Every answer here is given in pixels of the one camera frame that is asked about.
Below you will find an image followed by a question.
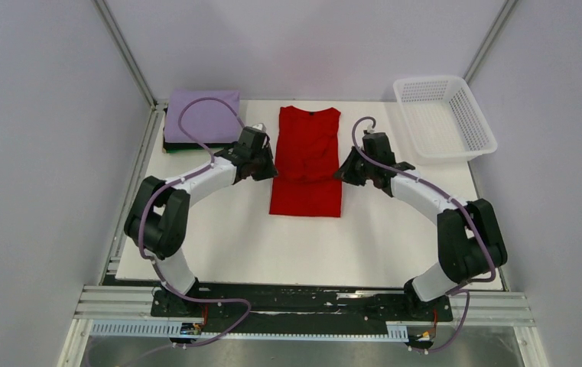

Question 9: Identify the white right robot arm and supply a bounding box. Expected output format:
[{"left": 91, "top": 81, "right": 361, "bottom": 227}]
[{"left": 334, "top": 131, "right": 508, "bottom": 320}]

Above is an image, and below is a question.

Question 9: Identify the black folded t shirt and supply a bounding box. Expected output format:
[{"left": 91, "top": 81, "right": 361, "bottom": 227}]
[{"left": 162, "top": 141, "right": 231, "bottom": 153}]

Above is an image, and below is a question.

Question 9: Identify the white slotted cable duct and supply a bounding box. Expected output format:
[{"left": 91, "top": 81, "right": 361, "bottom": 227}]
[{"left": 89, "top": 320, "right": 409, "bottom": 343}]

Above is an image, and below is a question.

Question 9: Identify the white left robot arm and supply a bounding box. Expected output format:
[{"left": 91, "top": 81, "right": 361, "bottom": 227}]
[{"left": 124, "top": 124, "right": 278, "bottom": 316}]

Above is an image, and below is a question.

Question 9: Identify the left aluminium frame post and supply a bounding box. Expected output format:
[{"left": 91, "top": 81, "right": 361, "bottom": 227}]
[{"left": 92, "top": 0, "right": 158, "bottom": 109}]

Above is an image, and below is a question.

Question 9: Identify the red t shirt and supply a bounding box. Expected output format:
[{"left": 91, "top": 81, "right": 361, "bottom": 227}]
[{"left": 269, "top": 106, "right": 343, "bottom": 218}]

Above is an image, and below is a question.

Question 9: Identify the white plastic basket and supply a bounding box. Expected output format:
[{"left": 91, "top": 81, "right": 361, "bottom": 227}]
[{"left": 393, "top": 75, "right": 498, "bottom": 165}]

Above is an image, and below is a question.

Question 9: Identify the aluminium frame post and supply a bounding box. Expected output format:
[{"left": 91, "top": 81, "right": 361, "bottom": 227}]
[
  {"left": 463, "top": 0, "right": 519, "bottom": 84},
  {"left": 92, "top": 0, "right": 158, "bottom": 109}
]

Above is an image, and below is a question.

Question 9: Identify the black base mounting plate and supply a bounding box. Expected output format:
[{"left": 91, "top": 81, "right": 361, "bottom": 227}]
[{"left": 150, "top": 283, "right": 453, "bottom": 333}]

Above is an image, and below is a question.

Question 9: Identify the lavender folded t shirt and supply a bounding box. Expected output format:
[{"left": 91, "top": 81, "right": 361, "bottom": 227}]
[{"left": 164, "top": 89, "right": 242, "bottom": 147}]

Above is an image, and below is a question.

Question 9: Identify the right aluminium frame post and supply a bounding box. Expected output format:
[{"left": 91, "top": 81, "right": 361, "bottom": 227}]
[{"left": 463, "top": 0, "right": 519, "bottom": 84}]

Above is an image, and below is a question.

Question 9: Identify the aluminium front rail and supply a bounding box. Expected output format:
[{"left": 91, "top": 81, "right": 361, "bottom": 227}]
[{"left": 73, "top": 286, "right": 536, "bottom": 327}]

